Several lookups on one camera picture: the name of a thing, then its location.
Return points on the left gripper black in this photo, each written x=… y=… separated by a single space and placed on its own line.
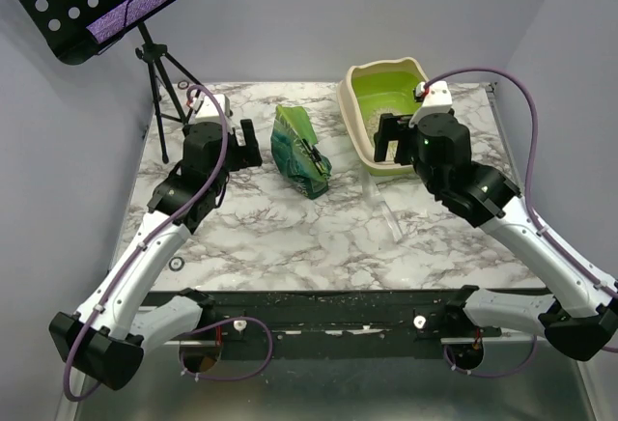
x=247 y=155

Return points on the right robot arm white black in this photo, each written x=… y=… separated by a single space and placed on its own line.
x=578 y=315

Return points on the green litter bag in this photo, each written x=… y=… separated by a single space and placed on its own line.
x=291 y=125

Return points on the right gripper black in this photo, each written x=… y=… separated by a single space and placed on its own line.
x=393 y=138

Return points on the microphone with purple handle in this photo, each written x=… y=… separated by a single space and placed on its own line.
x=118 y=19

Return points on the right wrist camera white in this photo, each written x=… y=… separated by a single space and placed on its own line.
x=435 y=98

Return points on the green beige litter box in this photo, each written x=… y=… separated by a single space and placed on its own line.
x=366 y=88

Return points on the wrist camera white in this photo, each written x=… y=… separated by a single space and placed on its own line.
x=435 y=98
x=202 y=108

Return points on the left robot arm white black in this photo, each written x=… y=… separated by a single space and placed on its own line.
x=106 y=338

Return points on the black binder clip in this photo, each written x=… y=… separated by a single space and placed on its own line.
x=314 y=155

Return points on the translucent plastic scoop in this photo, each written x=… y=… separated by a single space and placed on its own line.
x=376 y=201

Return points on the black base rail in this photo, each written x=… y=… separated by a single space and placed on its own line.
x=328 y=325

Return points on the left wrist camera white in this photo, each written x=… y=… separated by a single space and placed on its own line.
x=202 y=108

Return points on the cat litter pile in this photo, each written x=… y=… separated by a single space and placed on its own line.
x=385 y=128

